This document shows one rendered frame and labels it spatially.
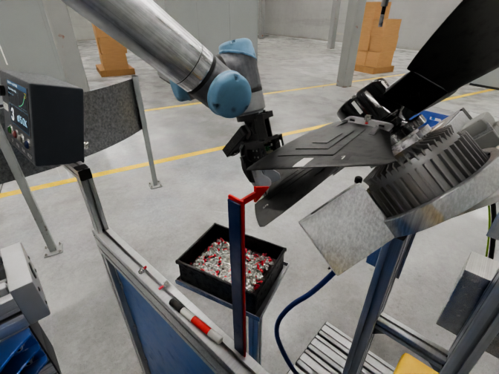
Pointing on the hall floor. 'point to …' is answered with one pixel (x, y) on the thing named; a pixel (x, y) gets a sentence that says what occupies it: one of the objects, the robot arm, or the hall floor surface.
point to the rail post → (125, 312)
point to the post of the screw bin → (255, 339)
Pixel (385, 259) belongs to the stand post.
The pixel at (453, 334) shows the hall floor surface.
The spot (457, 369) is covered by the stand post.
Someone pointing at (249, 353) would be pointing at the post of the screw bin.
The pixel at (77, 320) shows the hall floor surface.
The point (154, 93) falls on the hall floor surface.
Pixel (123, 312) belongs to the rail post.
